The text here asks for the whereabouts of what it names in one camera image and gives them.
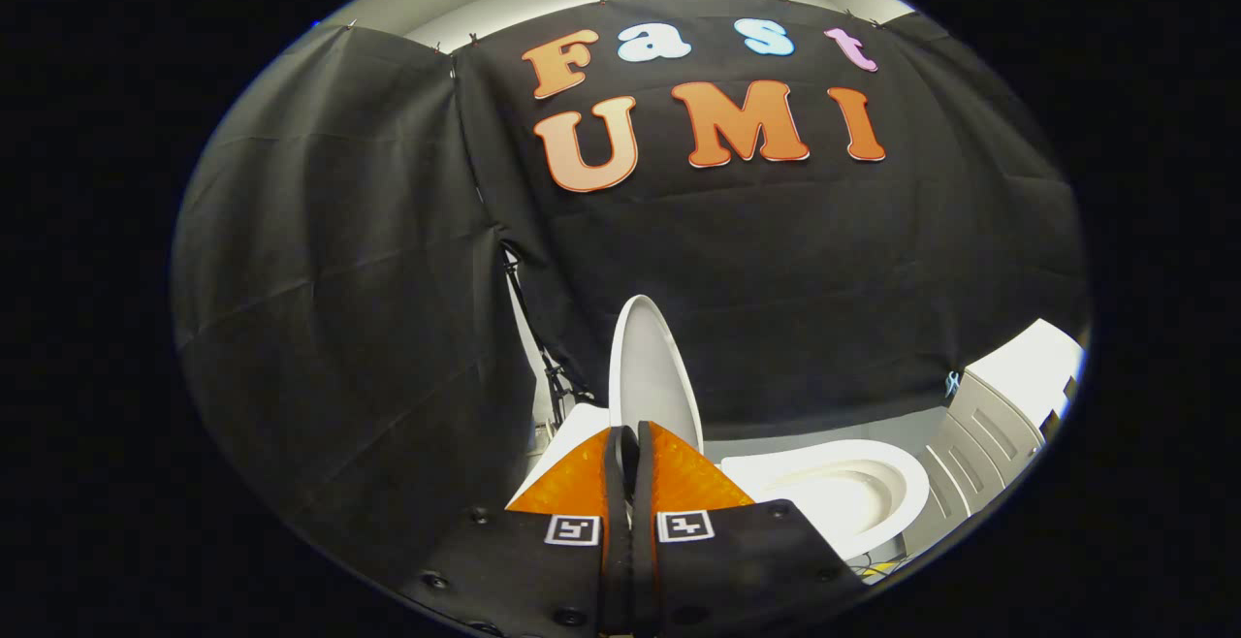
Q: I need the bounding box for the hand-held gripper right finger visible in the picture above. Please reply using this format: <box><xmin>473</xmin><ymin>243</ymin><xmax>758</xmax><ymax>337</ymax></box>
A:
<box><xmin>631</xmin><ymin>421</ymin><xmax>865</xmax><ymax>638</ymax></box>

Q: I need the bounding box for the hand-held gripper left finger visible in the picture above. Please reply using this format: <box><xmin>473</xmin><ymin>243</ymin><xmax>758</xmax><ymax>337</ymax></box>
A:
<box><xmin>402</xmin><ymin>425</ymin><xmax>634</xmax><ymax>638</ymax></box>

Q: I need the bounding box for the white toilet lid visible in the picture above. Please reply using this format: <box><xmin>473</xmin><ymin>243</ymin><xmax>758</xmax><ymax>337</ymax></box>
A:
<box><xmin>607</xmin><ymin>294</ymin><xmax>707</xmax><ymax>456</ymax></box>

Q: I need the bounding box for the white toilet bowl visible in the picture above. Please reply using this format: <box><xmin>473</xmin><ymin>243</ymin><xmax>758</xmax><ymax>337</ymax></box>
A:
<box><xmin>718</xmin><ymin>438</ymin><xmax>931</xmax><ymax>562</ymax></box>

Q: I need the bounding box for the black and white stand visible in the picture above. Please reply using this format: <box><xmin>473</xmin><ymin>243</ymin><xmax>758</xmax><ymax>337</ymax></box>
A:
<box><xmin>498</xmin><ymin>239</ymin><xmax>595</xmax><ymax>428</ymax></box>

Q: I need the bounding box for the black backdrop cloth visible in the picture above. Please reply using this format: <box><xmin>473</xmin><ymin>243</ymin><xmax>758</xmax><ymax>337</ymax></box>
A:
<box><xmin>172</xmin><ymin>0</ymin><xmax>1093</xmax><ymax>602</ymax></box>

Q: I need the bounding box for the white drawer cabinet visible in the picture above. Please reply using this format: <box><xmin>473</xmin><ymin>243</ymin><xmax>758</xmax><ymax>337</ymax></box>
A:
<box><xmin>906</xmin><ymin>317</ymin><xmax>1086</xmax><ymax>554</ymax></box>

